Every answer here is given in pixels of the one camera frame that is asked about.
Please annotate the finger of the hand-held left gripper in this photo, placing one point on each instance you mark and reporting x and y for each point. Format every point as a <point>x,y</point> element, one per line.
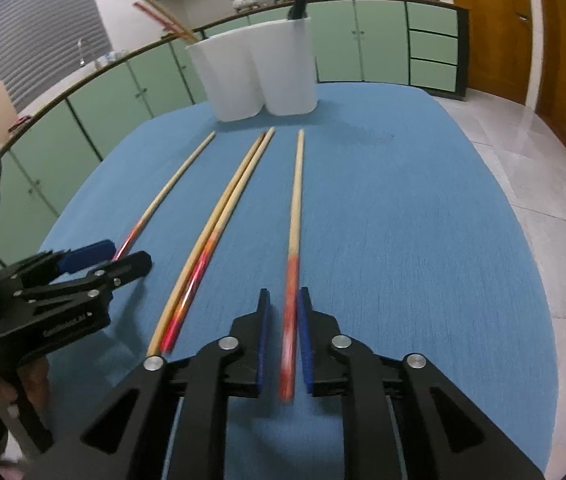
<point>130,265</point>
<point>85,255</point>

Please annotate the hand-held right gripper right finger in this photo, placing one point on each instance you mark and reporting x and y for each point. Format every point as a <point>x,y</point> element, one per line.
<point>304,350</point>

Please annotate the wooden chopstick red end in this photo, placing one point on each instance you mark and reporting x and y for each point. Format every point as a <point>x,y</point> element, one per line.
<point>297,200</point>
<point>199,151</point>
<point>170,332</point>
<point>163,22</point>

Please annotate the grey window blind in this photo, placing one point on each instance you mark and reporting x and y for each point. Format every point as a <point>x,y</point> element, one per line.
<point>38,35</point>

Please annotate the metal kitchen faucet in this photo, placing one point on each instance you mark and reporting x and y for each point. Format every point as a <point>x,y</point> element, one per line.
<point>81,52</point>

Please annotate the white two-compartment utensil holder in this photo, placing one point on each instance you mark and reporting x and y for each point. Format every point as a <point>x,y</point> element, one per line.
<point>283,70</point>

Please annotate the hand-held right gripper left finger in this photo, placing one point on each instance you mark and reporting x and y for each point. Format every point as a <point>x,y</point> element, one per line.
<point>263,350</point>

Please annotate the blue table mat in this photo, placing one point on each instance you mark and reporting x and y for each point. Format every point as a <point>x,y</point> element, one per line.
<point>388,210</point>

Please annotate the red cloth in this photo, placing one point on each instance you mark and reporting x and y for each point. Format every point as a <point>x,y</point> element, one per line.
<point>20,124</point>

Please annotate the clear plastic bottles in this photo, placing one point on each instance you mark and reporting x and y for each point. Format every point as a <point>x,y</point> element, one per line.
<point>108,57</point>

